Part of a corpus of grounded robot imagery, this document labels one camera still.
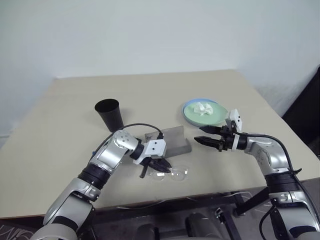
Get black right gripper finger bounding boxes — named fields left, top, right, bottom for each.
left=193, top=135, right=221, bottom=151
left=199, top=125, right=223, bottom=135

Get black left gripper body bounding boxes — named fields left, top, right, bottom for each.
left=139, top=155, right=165, bottom=169

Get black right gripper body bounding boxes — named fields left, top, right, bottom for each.
left=216, top=119, right=238, bottom=153

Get clear plastic glasses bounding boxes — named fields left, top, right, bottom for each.
left=147, top=165, right=190, bottom=182

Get grey open glasses case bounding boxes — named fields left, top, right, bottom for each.
left=144, top=125, right=193, bottom=159

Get black plastic cup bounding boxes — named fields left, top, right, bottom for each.
left=94, top=98, right=125, bottom=133

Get green plate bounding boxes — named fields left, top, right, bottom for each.
left=182, top=101, right=227, bottom=126

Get crumpled white tissue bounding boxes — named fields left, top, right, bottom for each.
left=191, top=101, right=214, bottom=117

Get blue plate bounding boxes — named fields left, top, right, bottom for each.
left=180, top=98, right=229, bottom=127

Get black panel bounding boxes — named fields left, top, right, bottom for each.
left=280, top=64, right=320, bottom=152

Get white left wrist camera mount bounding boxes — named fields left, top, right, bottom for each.
left=132, top=139, right=168, bottom=166

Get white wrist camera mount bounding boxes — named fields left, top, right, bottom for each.
left=132, top=139, right=168, bottom=166
left=225, top=108, right=244, bottom=151

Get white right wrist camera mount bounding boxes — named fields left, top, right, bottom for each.
left=225, top=108, right=244, bottom=151

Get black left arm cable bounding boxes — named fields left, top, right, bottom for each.
left=93, top=122, right=165, bottom=157

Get black metal frame strut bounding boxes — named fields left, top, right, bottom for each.
left=233, top=187, right=270, bottom=217

